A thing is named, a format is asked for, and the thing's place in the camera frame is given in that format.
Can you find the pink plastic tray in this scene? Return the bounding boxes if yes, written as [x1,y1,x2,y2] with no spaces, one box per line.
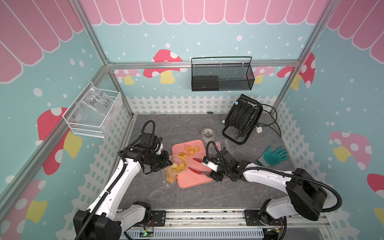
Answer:
[172,140,213,189]

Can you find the black mesh wall basket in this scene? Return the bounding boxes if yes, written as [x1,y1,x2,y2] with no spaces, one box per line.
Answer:
[191,57,255,92]

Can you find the green rubber glove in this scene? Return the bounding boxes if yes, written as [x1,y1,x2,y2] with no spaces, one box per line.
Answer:
[257,146,289,167]

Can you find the red metal tongs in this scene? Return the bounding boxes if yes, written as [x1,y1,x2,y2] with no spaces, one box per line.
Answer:
[189,158,212,175]

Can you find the clear resealable bag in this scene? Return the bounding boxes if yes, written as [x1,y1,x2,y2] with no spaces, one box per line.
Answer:
[162,155,188,186]

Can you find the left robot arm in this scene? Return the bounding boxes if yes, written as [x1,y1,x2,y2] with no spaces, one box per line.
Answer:
[73,128,172,240]

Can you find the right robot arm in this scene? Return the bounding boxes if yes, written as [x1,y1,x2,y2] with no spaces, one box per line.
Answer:
[201,141,343,226]

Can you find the clear wire wall basket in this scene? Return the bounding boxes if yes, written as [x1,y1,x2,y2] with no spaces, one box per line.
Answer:
[63,82,123,138]

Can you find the white power plug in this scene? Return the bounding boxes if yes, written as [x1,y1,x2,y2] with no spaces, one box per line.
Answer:
[256,126,263,134]

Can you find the black cable reel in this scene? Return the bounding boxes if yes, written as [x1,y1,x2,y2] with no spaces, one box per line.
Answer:
[222,94,264,145]

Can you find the small clear zip bag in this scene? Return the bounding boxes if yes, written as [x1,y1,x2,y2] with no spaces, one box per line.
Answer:
[215,139,235,155]

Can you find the clear tape roll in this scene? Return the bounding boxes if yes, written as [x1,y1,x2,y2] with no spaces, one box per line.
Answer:
[201,128,216,144]

